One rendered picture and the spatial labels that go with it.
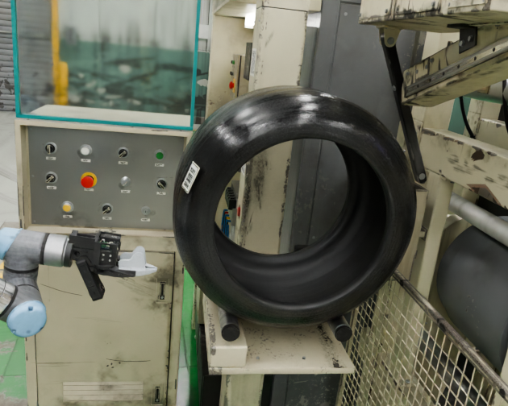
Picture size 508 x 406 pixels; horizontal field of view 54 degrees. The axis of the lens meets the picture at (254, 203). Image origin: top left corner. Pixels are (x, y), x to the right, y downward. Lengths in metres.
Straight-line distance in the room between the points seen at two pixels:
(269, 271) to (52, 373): 0.97
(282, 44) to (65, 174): 0.84
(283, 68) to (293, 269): 0.57
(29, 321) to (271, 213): 0.73
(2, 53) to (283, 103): 9.44
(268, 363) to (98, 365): 0.87
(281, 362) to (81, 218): 0.88
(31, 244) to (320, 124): 0.70
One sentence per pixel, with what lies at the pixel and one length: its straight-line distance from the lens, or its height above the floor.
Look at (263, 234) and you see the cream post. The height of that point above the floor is 1.01.
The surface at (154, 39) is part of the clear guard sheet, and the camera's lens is 1.64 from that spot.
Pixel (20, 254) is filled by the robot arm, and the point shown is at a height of 1.06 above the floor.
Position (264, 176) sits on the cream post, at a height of 1.20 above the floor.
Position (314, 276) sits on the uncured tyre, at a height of 0.94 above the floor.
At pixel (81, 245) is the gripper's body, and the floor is 1.07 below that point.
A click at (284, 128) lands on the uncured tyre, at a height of 1.40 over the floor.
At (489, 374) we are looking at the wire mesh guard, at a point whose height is 1.00.
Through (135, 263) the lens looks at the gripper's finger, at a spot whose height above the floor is 1.03.
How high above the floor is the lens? 1.55
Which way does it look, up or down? 17 degrees down
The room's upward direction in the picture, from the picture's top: 6 degrees clockwise
